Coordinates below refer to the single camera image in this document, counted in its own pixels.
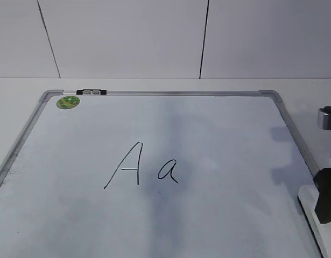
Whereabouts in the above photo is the white whiteboard eraser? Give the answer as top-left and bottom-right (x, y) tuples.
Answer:
(298, 185), (331, 258)

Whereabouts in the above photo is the white aluminium-framed whiteboard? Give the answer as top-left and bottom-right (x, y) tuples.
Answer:
(0, 91), (322, 257)

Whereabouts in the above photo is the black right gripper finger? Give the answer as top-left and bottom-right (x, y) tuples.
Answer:
(313, 168), (331, 224)
(318, 106), (331, 131)

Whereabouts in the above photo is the round green magnet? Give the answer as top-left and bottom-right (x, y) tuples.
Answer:
(57, 96), (80, 110)

